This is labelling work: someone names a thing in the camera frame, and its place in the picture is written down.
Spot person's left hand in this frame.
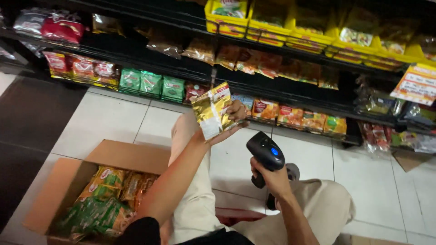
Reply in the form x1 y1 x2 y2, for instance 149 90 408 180
203 100 250 147

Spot person's right hand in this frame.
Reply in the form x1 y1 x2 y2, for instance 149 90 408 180
250 157 293 200

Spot gold foil snack packet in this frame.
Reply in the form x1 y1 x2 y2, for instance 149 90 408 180
190 81 239 142

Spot black handheld barcode scanner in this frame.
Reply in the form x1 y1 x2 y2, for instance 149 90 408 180
246 131 286 189

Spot grey shoe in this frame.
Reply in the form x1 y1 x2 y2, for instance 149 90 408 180
266 163 301 211

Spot beige trousers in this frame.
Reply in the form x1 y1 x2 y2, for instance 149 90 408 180
160 110 357 245

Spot red stool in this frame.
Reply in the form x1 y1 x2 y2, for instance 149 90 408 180
215 207 267 227

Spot black shelf rack with goods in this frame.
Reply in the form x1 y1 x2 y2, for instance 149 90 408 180
0 0 436 156

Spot open brown cardboard box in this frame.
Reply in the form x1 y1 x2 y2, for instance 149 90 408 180
22 139 172 245

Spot black shirt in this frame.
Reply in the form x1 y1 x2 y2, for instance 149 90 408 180
115 216 255 245

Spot pile of green orange packets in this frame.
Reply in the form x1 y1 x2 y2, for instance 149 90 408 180
56 166 159 243

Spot brown cardboard sheet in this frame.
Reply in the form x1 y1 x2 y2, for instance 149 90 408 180
392 149 434 173

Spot yellow paper price sign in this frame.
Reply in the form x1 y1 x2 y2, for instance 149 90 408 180
390 63 436 107

